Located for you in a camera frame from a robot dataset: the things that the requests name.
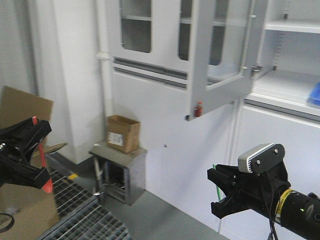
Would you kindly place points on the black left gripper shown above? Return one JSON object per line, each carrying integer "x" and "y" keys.
{"x": 17, "y": 146}

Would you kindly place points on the stack of metal gratings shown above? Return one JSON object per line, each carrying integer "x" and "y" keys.
{"x": 81, "y": 216}

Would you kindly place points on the open glass cabinet door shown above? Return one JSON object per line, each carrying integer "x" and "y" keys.
{"x": 223, "y": 52}

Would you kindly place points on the small cardboard box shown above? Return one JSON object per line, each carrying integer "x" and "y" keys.
{"x": 122, "y": 133}

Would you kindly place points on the red plastic spoon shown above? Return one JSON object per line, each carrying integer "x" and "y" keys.
{"x": 48, "y": 186}

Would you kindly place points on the small metal cabinet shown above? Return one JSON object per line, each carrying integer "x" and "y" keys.
{"x": 118, "y": 174}

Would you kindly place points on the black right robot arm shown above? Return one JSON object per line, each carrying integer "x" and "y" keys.
{"x": 298, "y": 213}

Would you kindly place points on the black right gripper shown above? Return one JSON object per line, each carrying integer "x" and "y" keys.
{"x": 245, "y": 191}

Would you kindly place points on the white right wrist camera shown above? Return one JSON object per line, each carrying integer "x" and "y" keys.
{"x": 261, "y": 158}

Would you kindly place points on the green plastic spoon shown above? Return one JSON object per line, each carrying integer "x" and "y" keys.
{"x": 218, "y": 190}

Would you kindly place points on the grey wall cabinet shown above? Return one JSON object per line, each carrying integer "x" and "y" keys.
{"x": 150, "y": 46}

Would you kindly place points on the blue plastic tray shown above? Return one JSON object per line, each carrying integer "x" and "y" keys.
{"x": 314, "y": 96}

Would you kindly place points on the white vertical pipe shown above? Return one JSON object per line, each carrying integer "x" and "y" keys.
{"x": 105, "y": 59}

